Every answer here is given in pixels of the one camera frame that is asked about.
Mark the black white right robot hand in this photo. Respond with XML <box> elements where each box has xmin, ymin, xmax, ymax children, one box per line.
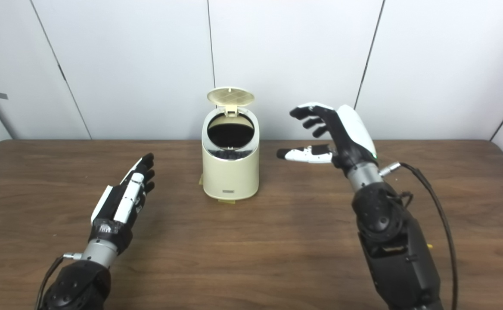
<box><xmin>276</xmin><ymin>102</ymin><xmax>379</xmax><ymax>177</ymax></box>

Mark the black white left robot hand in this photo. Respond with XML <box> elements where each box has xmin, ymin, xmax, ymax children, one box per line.
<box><xmin>90</xmin><ymin>153</ymin><xmax>155</xmax><ymax>255</ymax></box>

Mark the cream-colored trash bin body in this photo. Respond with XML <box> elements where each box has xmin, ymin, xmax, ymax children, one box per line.
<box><xmin>202</xmin><ymin>106</ymin><xmax>260</xmax><ymax>201</ymax></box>

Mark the round cream bin lid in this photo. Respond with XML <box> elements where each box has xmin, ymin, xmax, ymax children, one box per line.
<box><xmin>207</xmin><ymin>87</ymin><xmax>255</xmax><ymax>117</ymax></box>

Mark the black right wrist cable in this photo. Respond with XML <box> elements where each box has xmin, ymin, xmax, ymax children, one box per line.
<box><xmin>379</xmin><ymin>161</ymin><xmax>458</xmax><ymax>310</ymax></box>

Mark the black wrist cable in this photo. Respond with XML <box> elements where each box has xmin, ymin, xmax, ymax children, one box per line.
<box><xmin>34</xmin><ymin>252</ymin><xmax>82</xmax><ymax>310</ymax></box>
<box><xmin>379</xmin><ymin>161</ymin><xmax>458</xmax><ymax>310</ymax></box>

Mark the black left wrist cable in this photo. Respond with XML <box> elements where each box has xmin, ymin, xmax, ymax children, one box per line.
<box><xmin>34</xmin><ymin>252</ymin><xmax>82</xmax><ymax>310</ymax></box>

